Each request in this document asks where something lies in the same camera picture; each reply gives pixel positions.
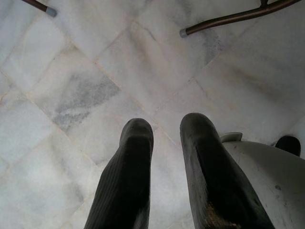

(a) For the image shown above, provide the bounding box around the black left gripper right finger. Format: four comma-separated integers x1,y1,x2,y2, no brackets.
180,113,276,229

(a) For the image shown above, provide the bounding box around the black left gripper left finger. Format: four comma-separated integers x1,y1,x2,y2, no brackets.
83,118,154,229

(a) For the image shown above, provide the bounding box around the marble print folding table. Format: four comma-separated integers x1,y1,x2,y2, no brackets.
21,0,305,38

